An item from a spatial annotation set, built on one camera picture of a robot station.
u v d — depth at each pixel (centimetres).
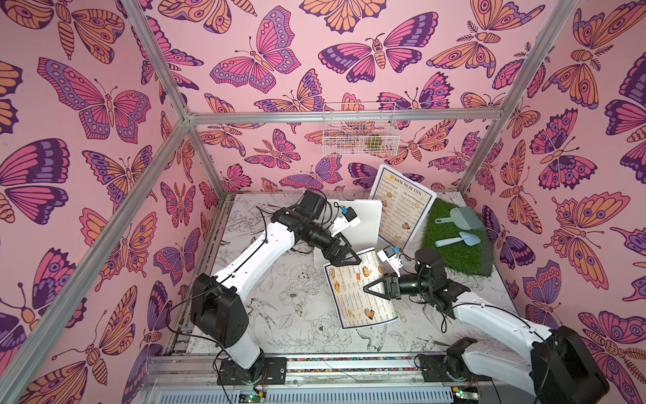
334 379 73
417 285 67
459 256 97
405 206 89
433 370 73
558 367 40
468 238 100
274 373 73
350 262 67
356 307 73
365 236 86
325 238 67
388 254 71
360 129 95
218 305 43
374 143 95
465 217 107
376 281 70
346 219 66
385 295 68
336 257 65
